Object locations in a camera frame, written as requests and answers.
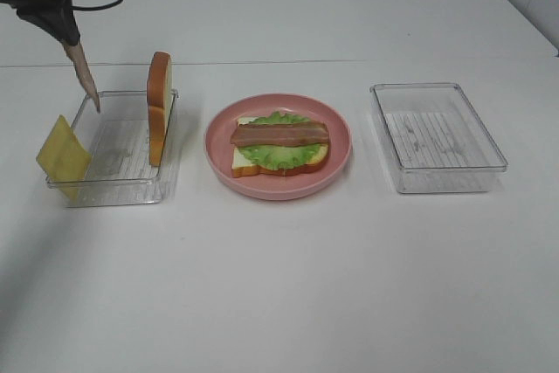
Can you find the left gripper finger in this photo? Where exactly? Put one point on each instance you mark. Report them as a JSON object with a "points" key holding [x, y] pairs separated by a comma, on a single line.
{"points": [[59, 22]]}

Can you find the brown bacon strip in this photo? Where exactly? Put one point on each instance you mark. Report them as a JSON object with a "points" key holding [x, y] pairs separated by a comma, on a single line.
{"points": [[76, 54]]}

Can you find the white bread slice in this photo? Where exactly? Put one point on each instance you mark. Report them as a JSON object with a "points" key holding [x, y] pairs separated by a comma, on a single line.
{"points": [[280, 144]]}

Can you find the green lettuce leaf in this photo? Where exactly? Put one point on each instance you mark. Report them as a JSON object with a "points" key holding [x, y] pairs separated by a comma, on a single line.
{"points": [[276, 160]]}

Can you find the red bacon strip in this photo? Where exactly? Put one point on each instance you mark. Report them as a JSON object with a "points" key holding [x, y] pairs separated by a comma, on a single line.
{"points": [[285, 135]]}

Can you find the left upright bread slice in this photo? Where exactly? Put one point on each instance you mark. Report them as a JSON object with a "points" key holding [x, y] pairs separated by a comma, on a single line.
{"points": [[159, 100]]}

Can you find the left clear plastic tray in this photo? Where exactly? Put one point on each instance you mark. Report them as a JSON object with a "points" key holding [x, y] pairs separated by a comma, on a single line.
{"points": [[117, 139]]}

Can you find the clear plastic tray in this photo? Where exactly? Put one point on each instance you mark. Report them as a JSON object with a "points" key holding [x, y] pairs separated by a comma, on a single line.
{"points": [[433, 139], [117, 139]]}

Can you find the yellow cheese slice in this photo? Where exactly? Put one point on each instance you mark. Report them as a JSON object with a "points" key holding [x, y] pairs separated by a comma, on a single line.
{"points": [[62, 157]]}

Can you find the pink round plate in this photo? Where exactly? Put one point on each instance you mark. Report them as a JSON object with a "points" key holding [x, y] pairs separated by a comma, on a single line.
{"points": [[219, 151]]}

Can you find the right clear plastic tray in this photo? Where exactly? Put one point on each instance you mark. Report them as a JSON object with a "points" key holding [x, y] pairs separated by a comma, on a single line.
{"points": [[433, 139]]}

